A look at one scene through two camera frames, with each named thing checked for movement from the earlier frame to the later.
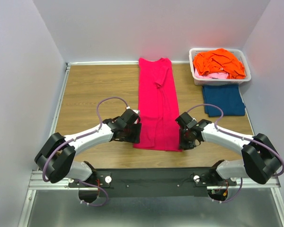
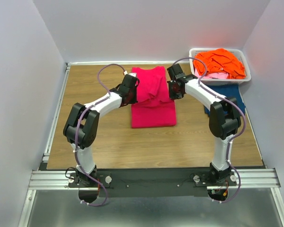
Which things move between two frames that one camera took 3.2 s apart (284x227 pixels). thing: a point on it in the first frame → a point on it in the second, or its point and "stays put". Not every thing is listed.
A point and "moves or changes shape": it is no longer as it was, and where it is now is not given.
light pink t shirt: (212, 75) stays put
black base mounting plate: (152, 182) stays put
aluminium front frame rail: (39, 182) stays put
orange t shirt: (218, 60) stays put
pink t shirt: (157, 106) moves or changes shape
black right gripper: (187, 145) → (172, 95)
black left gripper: (135, 138) → (134, 100)
